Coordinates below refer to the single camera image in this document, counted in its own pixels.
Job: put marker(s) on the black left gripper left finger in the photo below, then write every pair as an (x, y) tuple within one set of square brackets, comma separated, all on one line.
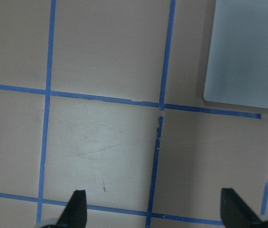
[(75, 212)]

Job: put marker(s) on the silver laptop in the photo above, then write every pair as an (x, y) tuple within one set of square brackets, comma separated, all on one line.
[(237, 68)]

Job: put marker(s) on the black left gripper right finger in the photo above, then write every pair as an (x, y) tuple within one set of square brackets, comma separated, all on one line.
[(234, 212)]

